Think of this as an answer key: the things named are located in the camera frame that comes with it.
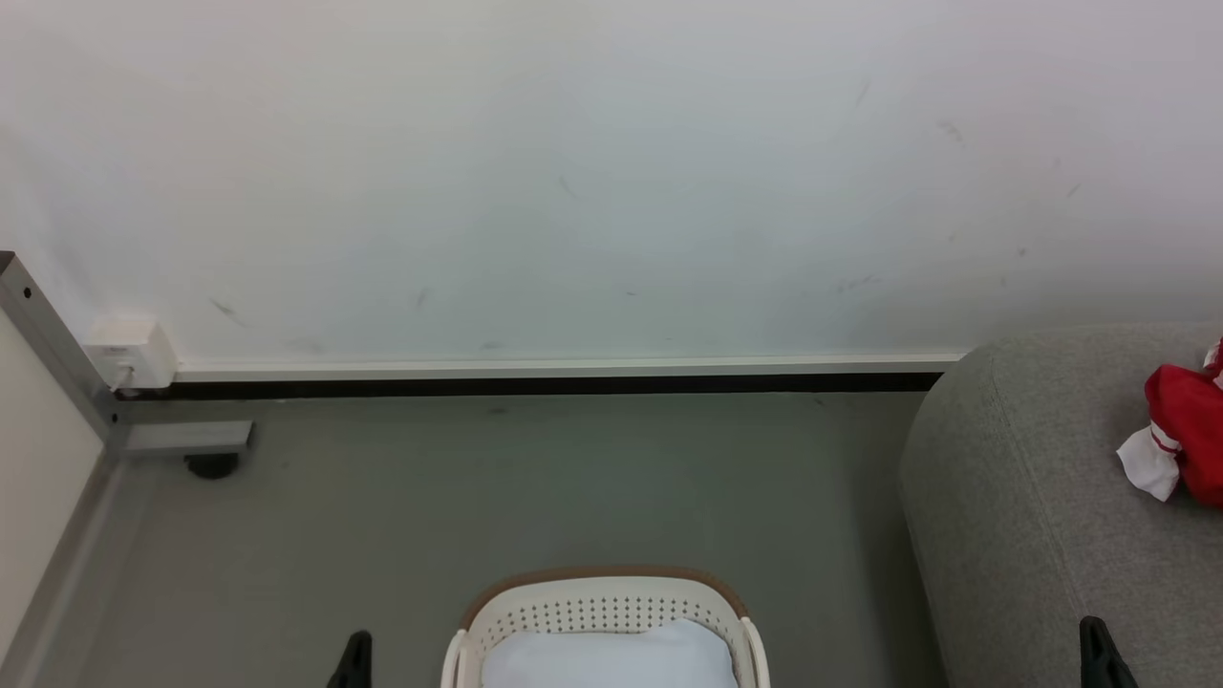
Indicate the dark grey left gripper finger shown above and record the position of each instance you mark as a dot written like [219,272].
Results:
[354,661]

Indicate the pale white cloth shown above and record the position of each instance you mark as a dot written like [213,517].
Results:
[611,659]

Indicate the white perforated laundry basket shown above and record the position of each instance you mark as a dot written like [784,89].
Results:
[602,604]

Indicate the grey metal partition frame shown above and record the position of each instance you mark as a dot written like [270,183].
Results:
[72,382]

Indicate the white wall socket box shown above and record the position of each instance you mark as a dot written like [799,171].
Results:
[132,352]

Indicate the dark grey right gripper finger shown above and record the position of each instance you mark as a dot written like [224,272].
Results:
[1101,659]

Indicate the black round partition foot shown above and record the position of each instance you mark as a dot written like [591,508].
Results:
[212,465]

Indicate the white wall baseboard strip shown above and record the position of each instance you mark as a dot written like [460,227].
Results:
[564,368]

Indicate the cream partition panel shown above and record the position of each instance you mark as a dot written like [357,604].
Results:
[38,459]

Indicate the red and white garment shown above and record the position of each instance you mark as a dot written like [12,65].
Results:
[1190,425]

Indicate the grey fabric sofa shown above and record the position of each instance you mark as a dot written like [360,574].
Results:
[1032,497]

